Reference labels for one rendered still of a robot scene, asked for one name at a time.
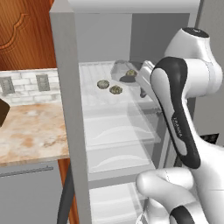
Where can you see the dark brown object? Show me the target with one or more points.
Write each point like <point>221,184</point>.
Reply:
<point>3,112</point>

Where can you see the wooden cupboard door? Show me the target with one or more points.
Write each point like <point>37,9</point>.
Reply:
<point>26,32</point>

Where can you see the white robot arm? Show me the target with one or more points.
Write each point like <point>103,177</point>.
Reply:
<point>204,73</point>

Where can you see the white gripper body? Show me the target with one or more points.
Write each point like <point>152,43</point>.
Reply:
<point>145,76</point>

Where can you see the brown green dumpling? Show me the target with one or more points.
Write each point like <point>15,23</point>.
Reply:
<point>115,89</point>
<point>103,84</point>
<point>131,73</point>

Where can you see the grey drawer front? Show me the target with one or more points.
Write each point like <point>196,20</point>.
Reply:
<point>29,198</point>

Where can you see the grey wall socket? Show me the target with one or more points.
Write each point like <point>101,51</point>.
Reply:
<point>42,82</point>
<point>7,85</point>

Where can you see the glass fridge shelf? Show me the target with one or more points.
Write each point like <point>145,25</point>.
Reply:
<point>116,128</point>
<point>110,204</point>
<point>116,160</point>
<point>93,96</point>

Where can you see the grey open fridge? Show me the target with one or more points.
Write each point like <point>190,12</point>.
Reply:
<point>68,87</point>

